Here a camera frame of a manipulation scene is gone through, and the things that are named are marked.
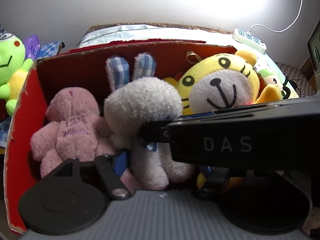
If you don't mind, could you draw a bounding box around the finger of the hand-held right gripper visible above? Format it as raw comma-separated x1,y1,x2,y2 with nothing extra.
179,108,253,121
141,119,173,144

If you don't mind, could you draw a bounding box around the white power strip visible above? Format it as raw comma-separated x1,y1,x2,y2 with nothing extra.
232,28,267,55

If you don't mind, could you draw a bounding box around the blue checkered cloth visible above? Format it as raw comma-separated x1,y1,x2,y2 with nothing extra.
37,41,66,60

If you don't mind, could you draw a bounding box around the yellow tiger plush toy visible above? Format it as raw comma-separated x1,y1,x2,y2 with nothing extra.
164,50,283,189

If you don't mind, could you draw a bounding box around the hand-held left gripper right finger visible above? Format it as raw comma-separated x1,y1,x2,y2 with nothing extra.
196,166,229,201

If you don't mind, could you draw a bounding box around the small green-hat doll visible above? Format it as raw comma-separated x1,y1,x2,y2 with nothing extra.
255,57,284,93

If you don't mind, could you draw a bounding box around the white cable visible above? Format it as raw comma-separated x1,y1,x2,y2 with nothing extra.
246,0,309,37

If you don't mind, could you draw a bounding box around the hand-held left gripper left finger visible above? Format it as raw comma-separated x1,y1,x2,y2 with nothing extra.
51,152,132,200

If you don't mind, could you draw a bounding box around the red cardboard box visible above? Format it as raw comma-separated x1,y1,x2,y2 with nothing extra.
4,39,238,234

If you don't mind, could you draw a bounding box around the purple tissue pack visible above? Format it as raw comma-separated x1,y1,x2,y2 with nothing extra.
24,35,41,61

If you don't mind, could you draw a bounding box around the green frog plush toy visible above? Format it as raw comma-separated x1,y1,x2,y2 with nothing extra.
0,32,34,117

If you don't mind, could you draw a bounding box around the light green printed bed mat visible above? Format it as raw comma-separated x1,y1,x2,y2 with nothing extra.
77,24,300,99

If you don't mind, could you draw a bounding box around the white rabbit plush toy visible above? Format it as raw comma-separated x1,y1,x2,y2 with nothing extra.
104,52,196,190

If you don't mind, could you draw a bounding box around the pink plush toy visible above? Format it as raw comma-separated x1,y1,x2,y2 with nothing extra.
30,87,141,191

